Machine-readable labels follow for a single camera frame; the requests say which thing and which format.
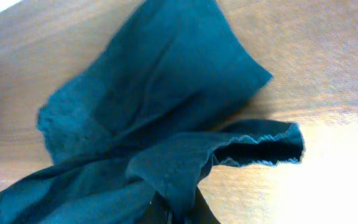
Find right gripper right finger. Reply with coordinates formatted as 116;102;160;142
184;188;221;224

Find navy blue shorts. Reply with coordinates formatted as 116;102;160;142
0;0;304;223

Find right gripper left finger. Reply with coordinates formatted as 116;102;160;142
136;192;173;224

